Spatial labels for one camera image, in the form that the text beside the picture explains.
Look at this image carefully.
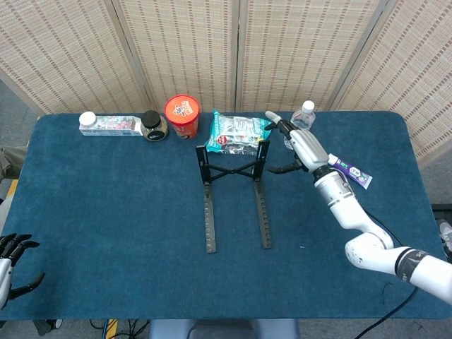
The dark green floor object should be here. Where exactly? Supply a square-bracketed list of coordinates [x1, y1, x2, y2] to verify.
[33, 319, 64, 336]

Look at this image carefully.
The red instant noodle cup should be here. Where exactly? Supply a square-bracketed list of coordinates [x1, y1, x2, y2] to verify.
[164, 93, 202, 141]

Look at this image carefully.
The grey sneaker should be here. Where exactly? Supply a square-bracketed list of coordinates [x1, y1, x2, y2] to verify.
[437, 218, 452, 254]

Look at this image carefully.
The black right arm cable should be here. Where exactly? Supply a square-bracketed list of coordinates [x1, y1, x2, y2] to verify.
[354, 208, 420, 339]

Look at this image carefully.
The blue felt table cover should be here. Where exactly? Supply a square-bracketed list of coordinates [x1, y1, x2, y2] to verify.
[0, 111, 448, 321]

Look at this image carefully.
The clear plastic water bottle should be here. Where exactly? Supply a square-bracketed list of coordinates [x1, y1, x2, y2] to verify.
[283, 100, 316, 151]

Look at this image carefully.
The black floor cable bundle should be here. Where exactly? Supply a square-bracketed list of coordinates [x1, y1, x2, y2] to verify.
[88, 319, 151, 339]

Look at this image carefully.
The teal snack bag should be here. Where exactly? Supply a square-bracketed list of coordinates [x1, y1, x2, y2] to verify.
[203, 109, 275, 157]

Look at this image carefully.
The glass jar with black lid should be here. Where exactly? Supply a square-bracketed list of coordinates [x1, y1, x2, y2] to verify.
[140, 110, 170, 143]

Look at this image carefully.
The bamboo folding screen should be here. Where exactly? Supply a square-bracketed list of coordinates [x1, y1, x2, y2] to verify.
[0, 0, 452, 167]

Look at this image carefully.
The purple toothpaste tube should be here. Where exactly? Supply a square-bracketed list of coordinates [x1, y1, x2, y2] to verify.
[327, 153, 374, 191]

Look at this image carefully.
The olive green fabric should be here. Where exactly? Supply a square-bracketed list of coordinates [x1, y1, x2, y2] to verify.
[0, 146, 28, 179]

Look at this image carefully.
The white milk carton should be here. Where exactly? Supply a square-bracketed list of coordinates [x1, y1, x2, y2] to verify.
[78, 111, 144, 137]

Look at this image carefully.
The black folding laptop stand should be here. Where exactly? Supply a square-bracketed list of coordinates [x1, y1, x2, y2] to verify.
[196, 139, 273, 254]

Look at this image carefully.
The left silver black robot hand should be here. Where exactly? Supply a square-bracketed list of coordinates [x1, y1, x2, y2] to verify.
[0, 232, 46, 308]

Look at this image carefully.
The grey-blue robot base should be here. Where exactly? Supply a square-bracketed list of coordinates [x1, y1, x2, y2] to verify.
[148, 319, 300, 339]

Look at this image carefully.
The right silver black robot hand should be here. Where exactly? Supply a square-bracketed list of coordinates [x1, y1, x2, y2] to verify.
[265, 110, 331, 176]

